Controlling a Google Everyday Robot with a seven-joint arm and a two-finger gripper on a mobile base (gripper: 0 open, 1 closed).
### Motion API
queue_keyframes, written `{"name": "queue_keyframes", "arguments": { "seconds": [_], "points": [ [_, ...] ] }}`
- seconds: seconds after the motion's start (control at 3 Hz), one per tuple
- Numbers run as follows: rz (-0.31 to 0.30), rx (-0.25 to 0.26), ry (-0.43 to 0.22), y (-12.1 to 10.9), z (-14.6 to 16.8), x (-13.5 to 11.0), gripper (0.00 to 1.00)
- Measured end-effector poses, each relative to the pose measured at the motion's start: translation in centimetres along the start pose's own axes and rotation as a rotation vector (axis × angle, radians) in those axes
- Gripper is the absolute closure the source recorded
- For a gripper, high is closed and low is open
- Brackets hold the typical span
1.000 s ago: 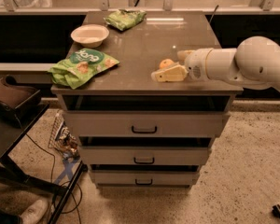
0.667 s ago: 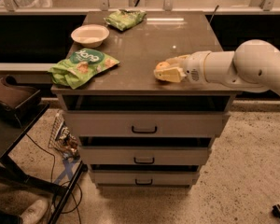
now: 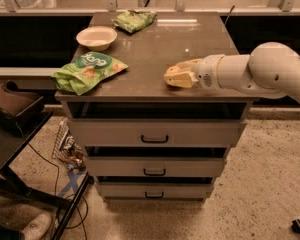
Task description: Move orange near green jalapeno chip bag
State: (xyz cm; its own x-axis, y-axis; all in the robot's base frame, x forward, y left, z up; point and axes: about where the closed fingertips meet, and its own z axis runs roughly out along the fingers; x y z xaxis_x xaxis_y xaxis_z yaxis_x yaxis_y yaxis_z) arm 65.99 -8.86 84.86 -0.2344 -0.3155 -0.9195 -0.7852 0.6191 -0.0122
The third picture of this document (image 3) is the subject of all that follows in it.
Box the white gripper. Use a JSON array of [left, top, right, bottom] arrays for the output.
[[164, 54, 224, 90]]

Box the orange fruit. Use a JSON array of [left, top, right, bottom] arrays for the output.
[[166, 65, 181, 75]]

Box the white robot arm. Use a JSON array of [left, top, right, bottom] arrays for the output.
[[164, 42, 300, 104]]

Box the green jalapeno chip bag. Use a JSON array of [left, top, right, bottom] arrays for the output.
[[112, 10, 157, 34]]

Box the green snack bag with logo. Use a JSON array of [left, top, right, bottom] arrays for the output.
[[52, 51, 128, 95]]

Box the grey drawer cabinet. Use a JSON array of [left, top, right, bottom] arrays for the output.
[[56, 12, 254, 186]]

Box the white paper bowl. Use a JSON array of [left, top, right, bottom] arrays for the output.
[[76, 26, 117, 51]]

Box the dark brown box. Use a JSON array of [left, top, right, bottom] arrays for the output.
[[0, 80, 44, 137]]

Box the black side table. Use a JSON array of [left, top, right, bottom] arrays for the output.
[[0, 111, 89, 240]]

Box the white shoe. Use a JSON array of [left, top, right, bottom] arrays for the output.
[[21, 213, 51, 240]]

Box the top drawer with black handle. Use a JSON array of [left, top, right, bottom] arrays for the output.
[[67, 119, 246, 147]]

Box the drawer with black handle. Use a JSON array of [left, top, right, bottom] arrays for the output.
[[84, 157, 224, 177], [67, 119, 246, 147], [96, 183, 214, 199]]

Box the middle drawer with black handle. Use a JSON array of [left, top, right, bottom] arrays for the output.
[[84, 157, 224, 177]]

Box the bottom drawer with black handle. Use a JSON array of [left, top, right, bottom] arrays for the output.
[[96, 183, 214, 199]]

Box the wire basket with snacks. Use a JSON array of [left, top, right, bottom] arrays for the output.
[[52, 120, 86, 171]]

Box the black cable on floor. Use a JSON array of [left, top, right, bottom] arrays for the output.
[[27, 143, 90, 240]]

